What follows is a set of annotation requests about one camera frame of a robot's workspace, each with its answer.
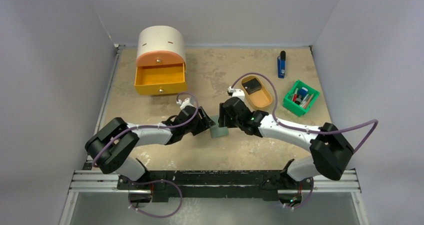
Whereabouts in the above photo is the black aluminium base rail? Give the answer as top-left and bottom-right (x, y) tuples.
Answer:
(67, 168), (361, 205)

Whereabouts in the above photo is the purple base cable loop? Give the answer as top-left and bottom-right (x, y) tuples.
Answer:
(127, 179), (184, 219)

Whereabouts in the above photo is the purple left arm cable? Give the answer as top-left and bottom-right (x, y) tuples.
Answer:
(91, 91), (200, 169)

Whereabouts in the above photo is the white orange drawer cabinet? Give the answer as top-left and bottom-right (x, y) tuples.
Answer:
(135, 25), (187, 72)

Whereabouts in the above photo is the blue stapler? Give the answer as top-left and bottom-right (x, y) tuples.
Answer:
(277, 50), (286, 79)

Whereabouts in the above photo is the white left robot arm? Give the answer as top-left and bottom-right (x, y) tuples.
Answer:
(84, 105), (216, 190)

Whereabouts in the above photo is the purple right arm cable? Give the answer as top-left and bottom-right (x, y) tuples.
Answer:
(229, 75), (379, 155)

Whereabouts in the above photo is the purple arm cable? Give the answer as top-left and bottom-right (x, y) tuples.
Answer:
(91, 91), (200, 169)
(229, 75), (379, 155)

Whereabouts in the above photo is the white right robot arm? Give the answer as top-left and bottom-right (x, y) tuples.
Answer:
(218, 97), (354, 189)

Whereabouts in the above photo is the green bin with pens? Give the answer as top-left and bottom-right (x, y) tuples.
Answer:
(282, 80), (321, 117)

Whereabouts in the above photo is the green card holder wallet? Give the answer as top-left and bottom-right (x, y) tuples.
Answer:
(209, 115), (229, 139)

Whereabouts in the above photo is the orange oval tray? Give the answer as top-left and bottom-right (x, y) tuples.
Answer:
(241, 75), (273, 110)

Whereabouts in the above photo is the yellow open drawer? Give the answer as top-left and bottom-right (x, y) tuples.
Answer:
(134, 63), (188, 96)

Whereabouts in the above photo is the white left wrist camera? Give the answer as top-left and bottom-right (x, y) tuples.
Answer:
(176, 97), (195, 110)

